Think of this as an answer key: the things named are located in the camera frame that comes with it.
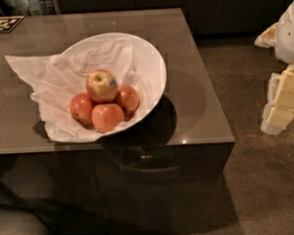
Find red front apple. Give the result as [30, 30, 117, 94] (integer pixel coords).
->
[92, 104, 124, 133]

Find black white marker tag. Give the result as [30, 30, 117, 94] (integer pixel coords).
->
[0, 16, 24, 34]

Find red right apple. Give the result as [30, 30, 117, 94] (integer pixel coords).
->
[114, 85, 139, 116]

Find yellow-red top apple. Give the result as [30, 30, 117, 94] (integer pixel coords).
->
[85, 69, 118, 103]

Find dark glass table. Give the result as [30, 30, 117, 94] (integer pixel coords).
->
[0, 9, 235, 235]

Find red left apple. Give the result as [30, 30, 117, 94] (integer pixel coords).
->
[69, 92, 97, 125]

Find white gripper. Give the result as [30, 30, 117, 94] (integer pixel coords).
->
[254, 0, 294, 135]

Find red apple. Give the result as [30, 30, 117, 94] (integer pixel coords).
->
[69, 92, 97, 125]
[92, 104, 124, 133]
[114, 85, 139, 116]

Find white bowl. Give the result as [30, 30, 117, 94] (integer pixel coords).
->
[61, 33, 167, 134]

